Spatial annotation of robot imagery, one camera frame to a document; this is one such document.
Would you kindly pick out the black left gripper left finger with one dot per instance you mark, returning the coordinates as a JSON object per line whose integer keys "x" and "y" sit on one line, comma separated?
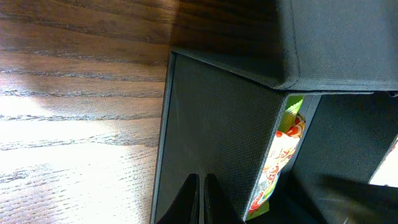
{"x": 185, "y": 208}

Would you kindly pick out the black fabric storage box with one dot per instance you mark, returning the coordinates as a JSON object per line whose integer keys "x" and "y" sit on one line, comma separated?
{"x": 226, "y": 90}

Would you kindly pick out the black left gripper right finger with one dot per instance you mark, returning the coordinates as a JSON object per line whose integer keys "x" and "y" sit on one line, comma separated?
{"x": 217, "y": 207}

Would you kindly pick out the green gummy worms bag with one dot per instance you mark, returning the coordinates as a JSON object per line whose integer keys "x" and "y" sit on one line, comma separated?
{"x": 283, "y": 148}

